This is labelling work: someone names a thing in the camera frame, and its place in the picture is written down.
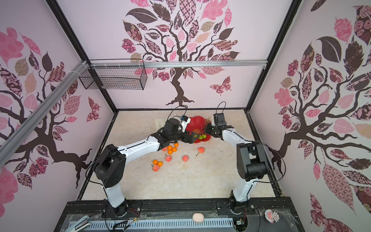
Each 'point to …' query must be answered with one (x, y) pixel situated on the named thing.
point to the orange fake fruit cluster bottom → (170, 152)
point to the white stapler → (80, 225)
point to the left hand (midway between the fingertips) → (194, 135)
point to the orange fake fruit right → (176, 144)
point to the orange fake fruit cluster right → (174, 149)
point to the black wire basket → (115, 74)
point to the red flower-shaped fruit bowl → (197, 125)
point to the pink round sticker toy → (271, 216)
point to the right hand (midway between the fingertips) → (206, 127)
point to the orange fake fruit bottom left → (155, 161)
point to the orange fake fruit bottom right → (160, 164)
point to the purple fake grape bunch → (206, 121)
